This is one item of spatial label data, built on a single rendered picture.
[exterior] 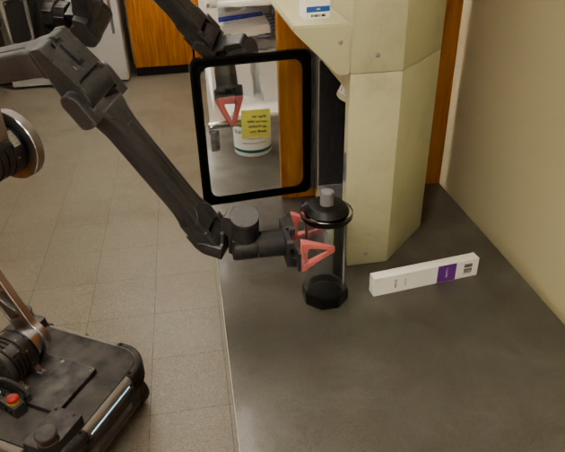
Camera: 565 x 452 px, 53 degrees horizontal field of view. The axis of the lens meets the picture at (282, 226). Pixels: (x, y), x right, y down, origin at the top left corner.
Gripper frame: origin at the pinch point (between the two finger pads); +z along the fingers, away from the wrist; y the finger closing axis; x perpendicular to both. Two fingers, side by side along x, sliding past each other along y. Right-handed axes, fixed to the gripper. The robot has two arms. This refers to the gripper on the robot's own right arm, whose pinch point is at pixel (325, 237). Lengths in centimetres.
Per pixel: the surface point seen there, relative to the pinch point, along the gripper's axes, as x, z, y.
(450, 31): -30, 44, 47
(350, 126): -20.1, 7.3, 10.6
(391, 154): -12.9, 16.9, 10.6
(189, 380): 110, -37, 72
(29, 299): 111, -114, 141
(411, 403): 15.7, 8.4, -32.8
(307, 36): -39.2, -2.2, 10.7
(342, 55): -35.2, 4.9, 10.6
